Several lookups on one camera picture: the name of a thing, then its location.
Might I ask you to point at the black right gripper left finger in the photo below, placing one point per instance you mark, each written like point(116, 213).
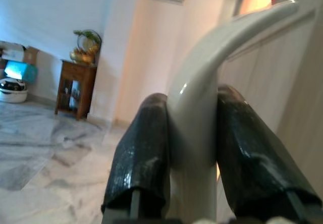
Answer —
point(141, 156)

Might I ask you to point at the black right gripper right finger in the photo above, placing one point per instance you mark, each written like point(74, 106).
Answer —
point(252, 153)

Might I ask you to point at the long white cupboard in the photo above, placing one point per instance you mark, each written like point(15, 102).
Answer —
point(282, 65)

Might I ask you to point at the small brown wooden cabinet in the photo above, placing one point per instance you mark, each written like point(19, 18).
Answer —
point(74, 87)

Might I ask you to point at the white and black helmet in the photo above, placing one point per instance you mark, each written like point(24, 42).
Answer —
point(13, 89)

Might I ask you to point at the teal box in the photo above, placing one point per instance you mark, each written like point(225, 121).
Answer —
point(19, 70)

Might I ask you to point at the brown cardboard box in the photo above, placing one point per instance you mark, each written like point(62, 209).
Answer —
point(30, 55)

